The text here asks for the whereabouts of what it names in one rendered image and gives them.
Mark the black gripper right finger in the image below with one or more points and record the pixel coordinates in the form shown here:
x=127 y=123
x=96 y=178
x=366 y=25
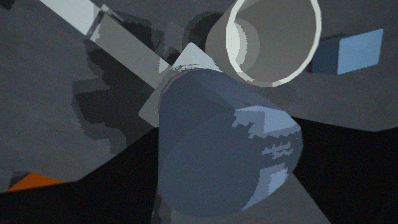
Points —
x=350 y=174

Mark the blue block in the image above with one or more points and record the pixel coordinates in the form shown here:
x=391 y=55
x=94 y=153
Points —
x=347 y=52

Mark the blue cylinder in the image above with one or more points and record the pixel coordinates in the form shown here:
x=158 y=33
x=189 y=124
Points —
x=222 y=147

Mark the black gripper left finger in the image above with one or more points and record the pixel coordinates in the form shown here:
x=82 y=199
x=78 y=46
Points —
x=121 y=191

